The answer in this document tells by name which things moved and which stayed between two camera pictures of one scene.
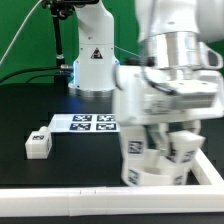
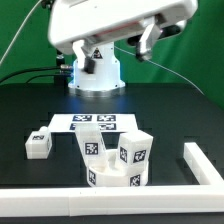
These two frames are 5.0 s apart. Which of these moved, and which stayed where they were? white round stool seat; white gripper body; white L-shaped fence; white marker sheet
Moved: white gripper body; white round stool seat
Stayed: white L-shaped fence; white marker sheet
